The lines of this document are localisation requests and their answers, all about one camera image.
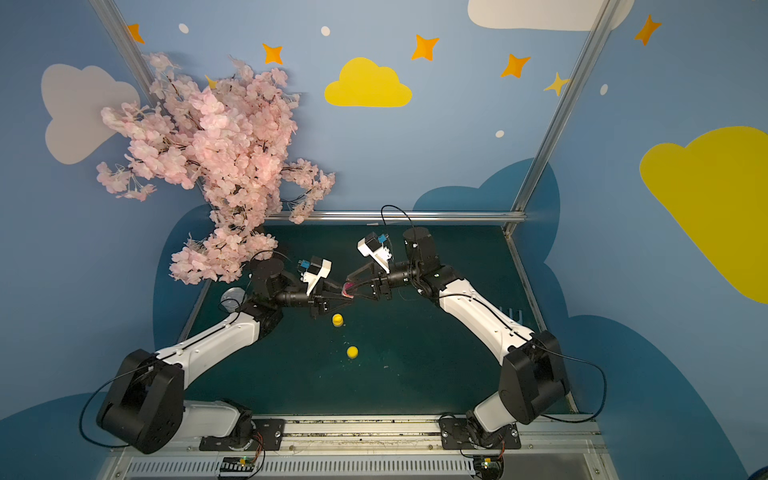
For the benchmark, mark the pink cherry blossom tree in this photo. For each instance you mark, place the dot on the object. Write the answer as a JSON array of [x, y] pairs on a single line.
[[230, 140]]

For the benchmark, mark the left electronics board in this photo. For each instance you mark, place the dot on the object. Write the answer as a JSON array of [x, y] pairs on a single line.
[[242, 467]]

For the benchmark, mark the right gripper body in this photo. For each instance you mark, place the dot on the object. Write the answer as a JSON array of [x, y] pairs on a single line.
[[383, 285]]

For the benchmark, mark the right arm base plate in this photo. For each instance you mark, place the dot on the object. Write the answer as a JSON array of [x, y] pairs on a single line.
[[459, 433]]

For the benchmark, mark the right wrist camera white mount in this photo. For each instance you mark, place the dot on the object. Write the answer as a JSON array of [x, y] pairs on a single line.
[[375, 247]]

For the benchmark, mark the magenta paint jar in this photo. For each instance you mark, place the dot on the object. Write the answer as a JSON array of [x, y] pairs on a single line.
[[348, 290]]

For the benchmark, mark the left aluminium frame post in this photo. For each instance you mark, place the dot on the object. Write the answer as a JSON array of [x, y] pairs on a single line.
[[116, 27]]

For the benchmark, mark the silver metal can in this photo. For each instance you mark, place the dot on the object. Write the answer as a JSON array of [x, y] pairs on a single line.
[[231, 297]]

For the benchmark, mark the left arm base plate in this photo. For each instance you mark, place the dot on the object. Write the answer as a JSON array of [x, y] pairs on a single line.
[[264, 435]]

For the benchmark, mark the horizontal aluminium frame bar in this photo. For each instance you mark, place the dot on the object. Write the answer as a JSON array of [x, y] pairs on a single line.
[[392, 216]]

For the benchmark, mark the aluminium frame post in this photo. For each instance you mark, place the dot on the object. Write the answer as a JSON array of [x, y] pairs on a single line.
[[116, 27], [584, 65]]

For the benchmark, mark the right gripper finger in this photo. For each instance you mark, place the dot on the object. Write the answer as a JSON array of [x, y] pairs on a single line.
[[365, 292], [363, 275]]

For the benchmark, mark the right electronics board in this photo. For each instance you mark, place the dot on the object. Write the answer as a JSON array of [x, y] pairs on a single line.
[[487, 468]]

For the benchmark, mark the electronics board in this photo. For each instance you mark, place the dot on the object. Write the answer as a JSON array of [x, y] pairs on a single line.
[[487, 468], [242, 467]]

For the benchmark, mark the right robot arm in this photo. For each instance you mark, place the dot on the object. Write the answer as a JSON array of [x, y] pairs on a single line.
[[533, 376]]

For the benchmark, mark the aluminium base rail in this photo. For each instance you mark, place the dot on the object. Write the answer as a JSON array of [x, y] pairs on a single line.
[[382, 447]]

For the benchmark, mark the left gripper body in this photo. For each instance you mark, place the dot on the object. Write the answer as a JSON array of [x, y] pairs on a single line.
[[321, 301]]

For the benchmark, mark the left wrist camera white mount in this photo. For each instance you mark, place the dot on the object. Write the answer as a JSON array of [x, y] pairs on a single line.
[[313, 270]]

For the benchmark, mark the right aluminium frame post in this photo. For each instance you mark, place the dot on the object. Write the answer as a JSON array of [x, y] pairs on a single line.
[[584, 65]]

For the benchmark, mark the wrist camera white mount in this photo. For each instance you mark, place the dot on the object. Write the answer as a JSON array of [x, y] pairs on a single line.
[[313, 270], [375, 247]]

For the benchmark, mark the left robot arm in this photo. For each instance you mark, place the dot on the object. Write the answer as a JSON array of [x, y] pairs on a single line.
[[146, 407]]

